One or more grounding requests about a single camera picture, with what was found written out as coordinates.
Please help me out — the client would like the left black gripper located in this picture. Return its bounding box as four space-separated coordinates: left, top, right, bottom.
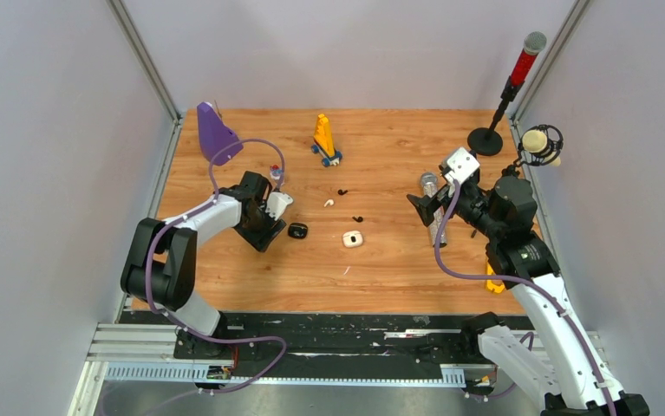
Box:
234 202 286 254

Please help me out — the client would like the red microphone on stand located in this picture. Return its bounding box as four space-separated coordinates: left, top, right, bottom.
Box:
467 31 547 156

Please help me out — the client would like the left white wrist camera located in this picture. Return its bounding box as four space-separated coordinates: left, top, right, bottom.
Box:
265 191 294 220

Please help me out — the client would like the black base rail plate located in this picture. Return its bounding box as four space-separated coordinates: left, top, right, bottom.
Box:
117 310 540 381

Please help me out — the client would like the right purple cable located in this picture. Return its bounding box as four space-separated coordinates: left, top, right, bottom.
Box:
434 179 621 416

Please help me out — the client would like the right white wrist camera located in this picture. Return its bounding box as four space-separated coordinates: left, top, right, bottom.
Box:
440 147 480 185

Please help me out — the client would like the purple plastic wedge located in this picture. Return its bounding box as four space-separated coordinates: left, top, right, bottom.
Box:
196 101 243 166

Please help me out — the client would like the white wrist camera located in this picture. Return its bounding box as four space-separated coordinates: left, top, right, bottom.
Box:
440 147 480 185
265 191 294 220

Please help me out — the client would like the yellow plastic handle tool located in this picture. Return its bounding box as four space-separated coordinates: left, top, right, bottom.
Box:
485 263 505 294

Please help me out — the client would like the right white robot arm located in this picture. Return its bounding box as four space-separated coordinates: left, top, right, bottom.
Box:
407 175 650 415

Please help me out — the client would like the white earbud charging case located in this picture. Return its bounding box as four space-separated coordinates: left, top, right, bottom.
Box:
342 231 364 248

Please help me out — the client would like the yellow blue toy car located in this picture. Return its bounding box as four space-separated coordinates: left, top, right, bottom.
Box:
311 114 342 167

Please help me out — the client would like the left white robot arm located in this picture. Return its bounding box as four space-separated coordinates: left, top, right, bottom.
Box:
120 172 293 358

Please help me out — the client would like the glitter silver microphone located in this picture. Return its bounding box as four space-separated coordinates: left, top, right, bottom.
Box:
420 172 447 248

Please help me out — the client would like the black earbud charging case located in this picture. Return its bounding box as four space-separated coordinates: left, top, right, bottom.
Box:
288 223 309 239

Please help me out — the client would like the beige microphone shock mount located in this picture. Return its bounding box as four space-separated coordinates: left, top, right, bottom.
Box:
502 124 564 177

